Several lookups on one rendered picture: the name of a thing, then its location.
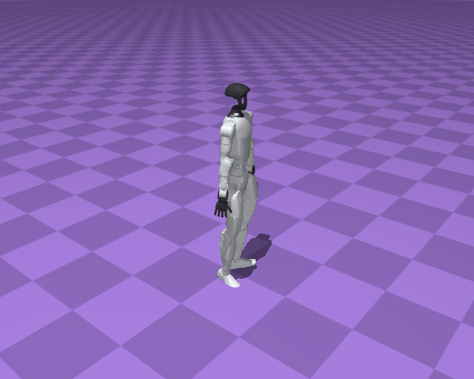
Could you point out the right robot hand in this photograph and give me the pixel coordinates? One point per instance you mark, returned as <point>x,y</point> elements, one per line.
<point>222,205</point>

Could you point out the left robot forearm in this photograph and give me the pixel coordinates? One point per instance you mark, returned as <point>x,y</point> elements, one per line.
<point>250,162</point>

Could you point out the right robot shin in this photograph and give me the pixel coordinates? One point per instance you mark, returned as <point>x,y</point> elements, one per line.
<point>227,252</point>

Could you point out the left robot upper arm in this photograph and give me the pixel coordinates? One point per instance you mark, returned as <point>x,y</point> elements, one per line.
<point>252,140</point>

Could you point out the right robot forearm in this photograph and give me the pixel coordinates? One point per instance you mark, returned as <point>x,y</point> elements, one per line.
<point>224,172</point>

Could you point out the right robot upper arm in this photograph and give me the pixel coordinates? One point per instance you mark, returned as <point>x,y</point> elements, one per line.
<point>227,133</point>

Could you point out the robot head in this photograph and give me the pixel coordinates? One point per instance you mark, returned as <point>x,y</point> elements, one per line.
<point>237,91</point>

